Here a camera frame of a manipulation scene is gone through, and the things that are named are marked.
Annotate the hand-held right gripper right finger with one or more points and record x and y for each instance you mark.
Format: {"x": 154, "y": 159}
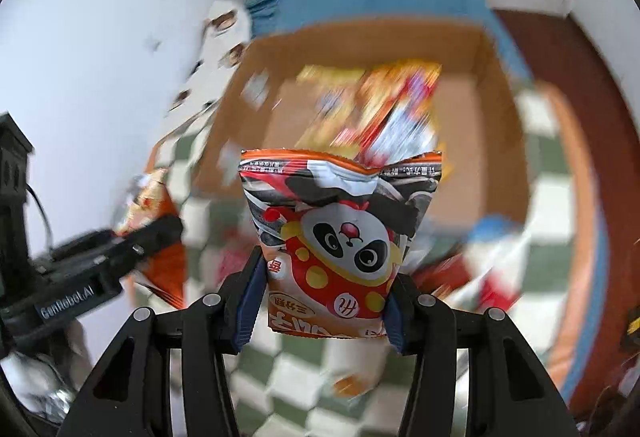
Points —
{"x": 394, "y": 324}

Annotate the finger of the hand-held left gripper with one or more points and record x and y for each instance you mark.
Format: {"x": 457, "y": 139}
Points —
{"x": 150, "y": 239}

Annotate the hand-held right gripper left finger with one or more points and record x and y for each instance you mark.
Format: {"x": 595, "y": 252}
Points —
{"x": 248, "y": 312}

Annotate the orange dotted snack packet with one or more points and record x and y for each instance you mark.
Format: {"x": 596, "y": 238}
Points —
{"x": 150, "y": 197}

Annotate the orange panda snack packet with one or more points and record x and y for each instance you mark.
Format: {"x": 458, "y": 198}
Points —
{"x": 340, "y": 237}

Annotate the cardboard box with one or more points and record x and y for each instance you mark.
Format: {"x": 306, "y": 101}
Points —
{"x": 465, "y": 127}

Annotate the white orange snack packet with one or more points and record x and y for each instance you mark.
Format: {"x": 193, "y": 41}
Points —
{"x": 357, "y": 367}

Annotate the green white checkered tablecloth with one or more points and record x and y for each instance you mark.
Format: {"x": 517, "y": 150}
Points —
{"x": 300, "y": 367}

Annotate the blue white red snack packet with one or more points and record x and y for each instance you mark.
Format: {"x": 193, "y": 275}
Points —
{"x": 500, "y": 262}

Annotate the white bear print pillow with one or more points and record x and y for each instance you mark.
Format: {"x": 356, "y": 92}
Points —
{"x": 225, "y": 37}

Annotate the red yellow noodle packet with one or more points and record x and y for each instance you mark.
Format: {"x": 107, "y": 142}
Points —
{"x": 395, "y": 107}

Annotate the yellow snack packet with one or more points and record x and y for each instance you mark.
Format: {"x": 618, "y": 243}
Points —
{"x": 330, "y": 87}

